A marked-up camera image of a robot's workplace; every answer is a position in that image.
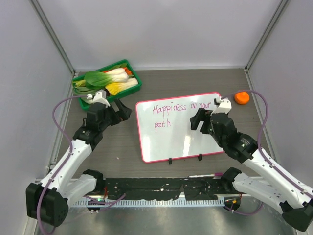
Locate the pink framed whiteboard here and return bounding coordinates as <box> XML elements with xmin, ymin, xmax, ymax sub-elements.
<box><xmin>135</xmin><ymin>92</ymin><xmax>223</xmax><ymax>163</ymax></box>

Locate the purple capped marker pen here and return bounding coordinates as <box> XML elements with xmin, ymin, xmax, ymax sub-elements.
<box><xmin>188</xmin><ymin>173</ymin><xmax>223</xmax><ymax>178</ymax></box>

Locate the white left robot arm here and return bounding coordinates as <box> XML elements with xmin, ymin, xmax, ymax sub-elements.
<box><xmin>25</xmin><ymin>98</ymin><xmax>132</xmax><ymax>227</ymax></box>

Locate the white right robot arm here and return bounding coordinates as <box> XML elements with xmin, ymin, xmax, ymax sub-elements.
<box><xmin>190</xmin><ymin>108</ymin><xmax>313</xmax><ymax>232</ymax></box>

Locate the green plastic vegetable tray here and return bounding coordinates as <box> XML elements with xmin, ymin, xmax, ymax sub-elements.
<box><xmin>72</xmin><ymin>59</ymin><xmax>142</xmax><ymax>102</ymax></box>

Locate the yellow white napa cabbage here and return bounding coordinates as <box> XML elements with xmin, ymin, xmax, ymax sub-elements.
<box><xmin>105</xmin><ymin>78</ymin><xmax>138</xmax><ymax>95</ymax></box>

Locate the green scallion bunch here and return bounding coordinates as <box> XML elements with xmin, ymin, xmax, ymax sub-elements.
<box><xmin>73</xmin><ymin>87</ymin><xmax>98</xmax><ymax>95</ymax></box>

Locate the orange tangerine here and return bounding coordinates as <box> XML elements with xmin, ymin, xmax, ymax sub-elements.
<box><xmin>233</xmin><ymin>92</ymin><xmax>250</xmax><ymax>105</ymax></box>

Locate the green bok choy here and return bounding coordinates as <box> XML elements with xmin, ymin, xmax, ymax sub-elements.
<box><xmin>84</xmin><ymin>68</ymin><xmax>129</xmax><ymax>88</ymax></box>

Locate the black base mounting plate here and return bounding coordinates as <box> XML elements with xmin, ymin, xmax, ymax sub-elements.
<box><xmin>103</xmin><ymin>177</ymin><xmax>239</xmax><ymax>201</ymax></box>

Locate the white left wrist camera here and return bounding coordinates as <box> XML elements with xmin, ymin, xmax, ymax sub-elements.
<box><xmin>85</xmin><ymin>90</ymin><xmax>110</xmax><ymax>107</ymax></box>

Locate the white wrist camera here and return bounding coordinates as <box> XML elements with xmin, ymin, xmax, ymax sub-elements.
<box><xmin>85</xmin><ymin>90</ymin><xmax>110</xmax><ymax>107</ymax></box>
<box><xmin>212</xmin><ymin>97</ymin><xmax>232</xmax><ymax>114</ymax></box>

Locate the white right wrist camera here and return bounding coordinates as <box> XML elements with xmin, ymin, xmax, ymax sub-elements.
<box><xmin>212</xmin><ymin>97</ymin><xmax>232</xmax><ymax>114</ymax></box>

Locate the metal wire whiteboard stand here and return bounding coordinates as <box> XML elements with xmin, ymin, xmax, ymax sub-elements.
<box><xmin>167</xmin><ymin>154</ymin><xmax>203</xmax><ymax>165</ymax></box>

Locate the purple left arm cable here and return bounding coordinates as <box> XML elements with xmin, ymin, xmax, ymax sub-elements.
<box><xmin>38</xmin><ymin>95</ymin><xmax>95</xmax><ymax>235</ymax></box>

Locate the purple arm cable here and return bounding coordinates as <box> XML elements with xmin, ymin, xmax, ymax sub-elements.
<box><xmin>220</xmin><ymin>90</ymin><xmax>313</xmax><ymax>216</ymax></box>
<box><xmin>38</xmin><ymin>95</ymin><xmax>95</xmax><ymax>235</ymax></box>

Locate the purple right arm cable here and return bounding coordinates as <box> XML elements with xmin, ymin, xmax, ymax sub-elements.
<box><xmin>220</xmin><ymin>90</ymin><xmax>313</xmax><ymax>216</ymax></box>

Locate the white slotted cable duct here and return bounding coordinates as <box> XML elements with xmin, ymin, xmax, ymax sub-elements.
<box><xmin>73</xmin><ymin>198</ymin><xmax>225</xmax><ymax>208</ymax></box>

